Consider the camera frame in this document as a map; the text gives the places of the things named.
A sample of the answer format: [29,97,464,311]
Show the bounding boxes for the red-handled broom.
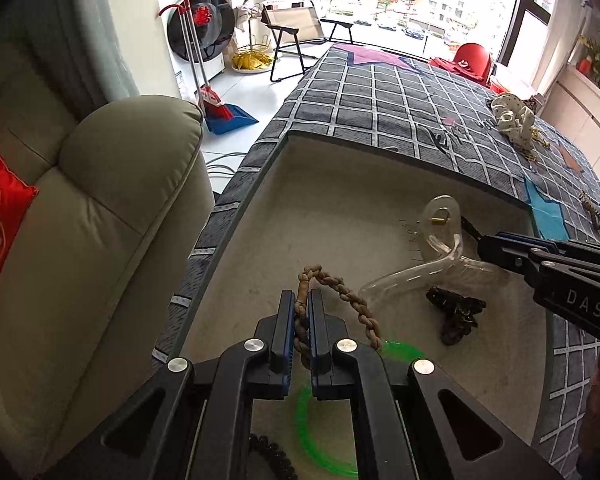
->
[155,0,233,121]

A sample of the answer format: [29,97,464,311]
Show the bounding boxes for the yellow wire basket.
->
[230,42,276,75]

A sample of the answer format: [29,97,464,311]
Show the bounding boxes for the cream polka-dot scrunchie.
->
[487,92,537,151]

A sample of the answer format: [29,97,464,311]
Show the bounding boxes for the beige sofa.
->
[0,42,216,480]

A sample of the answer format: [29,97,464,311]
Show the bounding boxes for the beige cabinet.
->
[540,62,600,201]

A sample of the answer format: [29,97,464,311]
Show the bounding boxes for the red cushion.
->
[0,131,40,331]

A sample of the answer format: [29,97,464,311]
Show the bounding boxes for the black spiral hair tie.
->
[247,432,298,480]

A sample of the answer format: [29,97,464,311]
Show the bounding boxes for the blue dustpan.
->
[202,102,259,136]

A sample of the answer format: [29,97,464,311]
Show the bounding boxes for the beige tray mat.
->
[172,130,556,480]

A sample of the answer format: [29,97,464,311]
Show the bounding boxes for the folding chair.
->
[260,0,356,83]

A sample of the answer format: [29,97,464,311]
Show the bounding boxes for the gold chain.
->
[527,127,551,163]

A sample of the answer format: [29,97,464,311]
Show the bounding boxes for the red plastic chair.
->
[427,42,496,83]

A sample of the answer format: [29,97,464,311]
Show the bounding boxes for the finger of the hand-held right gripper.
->
[495,231,600,261]
[476,236,561,288]

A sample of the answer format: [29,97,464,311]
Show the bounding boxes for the small black hair claw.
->
[426,286,487,347]

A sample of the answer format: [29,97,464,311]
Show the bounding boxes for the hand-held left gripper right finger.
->
[307,287,563,480]

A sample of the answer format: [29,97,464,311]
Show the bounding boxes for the white cable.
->
[205,152,253,176]

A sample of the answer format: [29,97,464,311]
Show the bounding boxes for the grey checked blanket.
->
[152,42,600,476]

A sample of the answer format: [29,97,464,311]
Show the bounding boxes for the brown braided bracelet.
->
[296,264,385,373]

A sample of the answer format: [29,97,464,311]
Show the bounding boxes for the flowers in red vase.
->
[577,35,600,81]

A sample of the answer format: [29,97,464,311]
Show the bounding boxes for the white washing machine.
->
[155,0,236,101]

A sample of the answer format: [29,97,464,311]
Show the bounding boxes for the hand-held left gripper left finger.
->
[75,289,298,480]

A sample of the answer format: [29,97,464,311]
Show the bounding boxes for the green plastic bracelet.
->
[295,340,423,478]

